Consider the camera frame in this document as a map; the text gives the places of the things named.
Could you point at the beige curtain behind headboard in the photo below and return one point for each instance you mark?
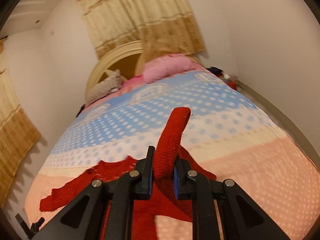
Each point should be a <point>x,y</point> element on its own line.
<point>162,26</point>

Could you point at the striped grey pillow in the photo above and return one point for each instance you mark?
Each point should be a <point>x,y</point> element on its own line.
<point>109,85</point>

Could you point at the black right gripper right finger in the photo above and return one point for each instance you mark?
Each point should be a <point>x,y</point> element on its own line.
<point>222,210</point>

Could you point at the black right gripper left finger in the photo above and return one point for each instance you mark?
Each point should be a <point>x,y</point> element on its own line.
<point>103,208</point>

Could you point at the blue pink patterned bedspread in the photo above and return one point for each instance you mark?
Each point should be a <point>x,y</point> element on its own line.
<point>226,134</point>

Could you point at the red knitted garment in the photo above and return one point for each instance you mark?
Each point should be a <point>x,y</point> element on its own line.
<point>163,201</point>

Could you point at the beige side window curtain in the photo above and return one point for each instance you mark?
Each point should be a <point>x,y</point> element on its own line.
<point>18,134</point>

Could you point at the pink pillow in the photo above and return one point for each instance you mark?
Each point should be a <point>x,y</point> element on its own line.
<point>168,65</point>

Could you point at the cream wooden headboard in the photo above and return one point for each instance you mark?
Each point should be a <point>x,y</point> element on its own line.
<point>128,58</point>

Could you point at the dark clutter beside bed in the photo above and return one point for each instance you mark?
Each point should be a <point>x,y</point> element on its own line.
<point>230,80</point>

